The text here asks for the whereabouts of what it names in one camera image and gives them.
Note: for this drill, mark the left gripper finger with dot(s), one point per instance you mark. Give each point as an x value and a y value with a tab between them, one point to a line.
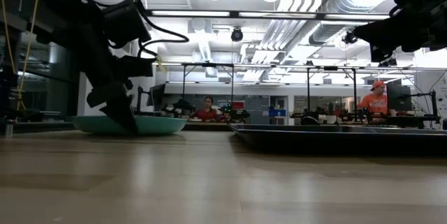
125	116
108	112

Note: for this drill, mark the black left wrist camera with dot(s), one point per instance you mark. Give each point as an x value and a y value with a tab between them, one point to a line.
138	67

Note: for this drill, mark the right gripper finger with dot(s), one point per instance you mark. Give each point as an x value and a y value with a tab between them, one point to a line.
373	40
375	29

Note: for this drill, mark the LED light bar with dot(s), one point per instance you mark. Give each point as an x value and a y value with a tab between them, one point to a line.
190	13

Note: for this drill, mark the black tray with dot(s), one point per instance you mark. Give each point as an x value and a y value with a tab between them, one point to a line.
314	143

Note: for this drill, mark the black background rig frame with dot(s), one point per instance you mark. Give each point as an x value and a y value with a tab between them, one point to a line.
355	91
184	84

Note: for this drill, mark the teal plate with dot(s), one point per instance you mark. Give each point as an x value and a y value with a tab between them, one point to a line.
157	126

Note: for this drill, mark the black monitor on stand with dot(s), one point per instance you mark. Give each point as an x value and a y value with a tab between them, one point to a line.
157	95

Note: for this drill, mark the blue bin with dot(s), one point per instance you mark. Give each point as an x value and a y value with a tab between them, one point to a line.
277	113

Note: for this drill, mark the red sign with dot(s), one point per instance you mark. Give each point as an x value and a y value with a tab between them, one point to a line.
238	105

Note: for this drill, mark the small white post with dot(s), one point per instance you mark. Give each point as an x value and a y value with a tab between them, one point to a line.
8	129

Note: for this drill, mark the person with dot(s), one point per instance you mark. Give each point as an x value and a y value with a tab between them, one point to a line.
375	103
206	114

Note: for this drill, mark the white wall poster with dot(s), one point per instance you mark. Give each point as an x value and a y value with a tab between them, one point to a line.
443	95

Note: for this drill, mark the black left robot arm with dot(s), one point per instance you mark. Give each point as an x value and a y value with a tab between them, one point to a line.
80	25

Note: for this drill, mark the yellow tape tag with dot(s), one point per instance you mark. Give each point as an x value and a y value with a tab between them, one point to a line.
160	65

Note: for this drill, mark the silver ventilation duct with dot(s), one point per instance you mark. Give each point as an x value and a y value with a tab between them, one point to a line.
335	32

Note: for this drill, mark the background workbench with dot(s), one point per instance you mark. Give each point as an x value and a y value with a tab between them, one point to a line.
401	121

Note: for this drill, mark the black hanging camera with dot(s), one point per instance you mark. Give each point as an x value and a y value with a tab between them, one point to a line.
349	37
236	35

